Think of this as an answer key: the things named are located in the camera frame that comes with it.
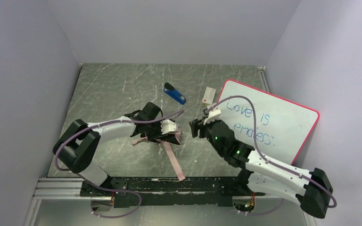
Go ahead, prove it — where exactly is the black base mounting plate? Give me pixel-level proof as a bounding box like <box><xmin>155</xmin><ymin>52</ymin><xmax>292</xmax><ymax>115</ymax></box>
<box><xmin>80</xmin><ymin>177</ymin><xmax>252</xmax><ymax>208</ymax></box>

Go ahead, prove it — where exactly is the blue and black stapler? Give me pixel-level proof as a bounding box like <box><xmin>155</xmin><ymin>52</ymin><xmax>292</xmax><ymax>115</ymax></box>
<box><xmin>163</xmin><ymin>82</ymin><xmax>186</xmax><ymax>105</ymax></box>

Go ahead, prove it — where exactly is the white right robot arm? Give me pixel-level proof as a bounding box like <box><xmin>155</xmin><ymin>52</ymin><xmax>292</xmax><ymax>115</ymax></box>
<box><xmin>189</xmin><ymin>118</ymin><xmax>337</xmax><ymax>219</ymax></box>

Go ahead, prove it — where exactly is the pink framed whiteboard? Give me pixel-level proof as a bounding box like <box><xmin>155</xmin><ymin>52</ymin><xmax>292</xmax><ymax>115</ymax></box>
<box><xmin>218</xmin><ymin>80</ymin><xmax>320</xmax><ymax>164</ymax></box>

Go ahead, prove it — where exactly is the aluminium rail frame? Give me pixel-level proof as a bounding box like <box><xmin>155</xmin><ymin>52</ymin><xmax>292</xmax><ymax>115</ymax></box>
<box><xmin>25</xmin><ymin>178</ymin><xmax>316</xmax><ymax>226</ymax></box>

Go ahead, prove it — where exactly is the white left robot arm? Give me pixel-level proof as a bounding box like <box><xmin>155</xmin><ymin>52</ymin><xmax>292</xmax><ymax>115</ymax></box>
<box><xmin>53</xmin><ymin>102</ymin><xmax>181</xmax><ymax>195</ymax></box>

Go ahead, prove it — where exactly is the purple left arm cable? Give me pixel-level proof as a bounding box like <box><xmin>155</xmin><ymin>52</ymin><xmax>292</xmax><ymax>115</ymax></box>
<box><xmin>53</xmin><ymin>109</ymin><xmax>185</xmax><ymax>219</ymax></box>

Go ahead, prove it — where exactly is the pink and black folding umbrella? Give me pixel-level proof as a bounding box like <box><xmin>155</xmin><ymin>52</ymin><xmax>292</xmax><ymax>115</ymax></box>
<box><xmin>132</xmin><ymin>123</ymin><xmax>187</xmax><ymax>182</ymax></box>

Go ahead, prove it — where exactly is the small white staple box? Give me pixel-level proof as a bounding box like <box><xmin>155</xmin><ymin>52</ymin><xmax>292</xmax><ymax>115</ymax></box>
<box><xmin>202</xmin><ymin>87</ymin><xmax>216</xmax><ymax>106</ymax></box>

